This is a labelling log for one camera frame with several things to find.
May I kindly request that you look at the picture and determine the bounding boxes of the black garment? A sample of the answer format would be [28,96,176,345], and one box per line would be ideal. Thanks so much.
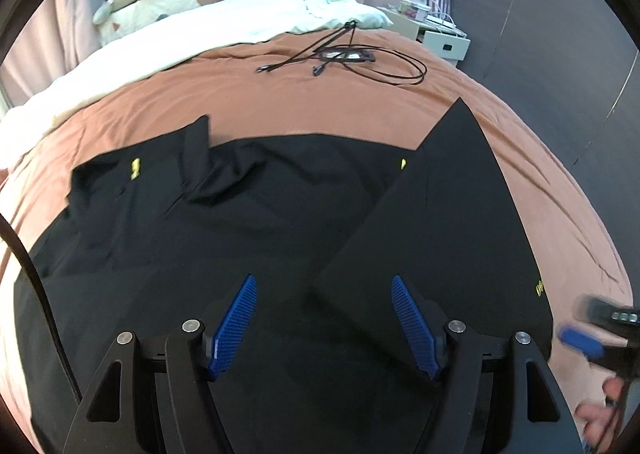
[30,102,553,453]

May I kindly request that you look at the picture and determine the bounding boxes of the brown bed cover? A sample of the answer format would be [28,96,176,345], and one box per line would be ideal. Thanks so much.
[1,30,631,453]

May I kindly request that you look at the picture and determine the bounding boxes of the right hand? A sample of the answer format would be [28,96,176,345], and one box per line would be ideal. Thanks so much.
[575,377,625,453]

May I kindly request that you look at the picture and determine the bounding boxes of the white quilt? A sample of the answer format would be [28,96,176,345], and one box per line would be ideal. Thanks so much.
[0,0,394,128]

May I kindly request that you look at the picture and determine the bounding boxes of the black cables on bed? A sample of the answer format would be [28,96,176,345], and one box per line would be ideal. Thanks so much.
[256,20,429,86]

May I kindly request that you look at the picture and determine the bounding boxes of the white bedside cabinet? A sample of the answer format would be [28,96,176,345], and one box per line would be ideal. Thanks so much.
[380,7,471,66]

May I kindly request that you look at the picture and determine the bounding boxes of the black camera cable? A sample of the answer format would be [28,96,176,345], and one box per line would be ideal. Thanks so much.
[0,213,84,404]

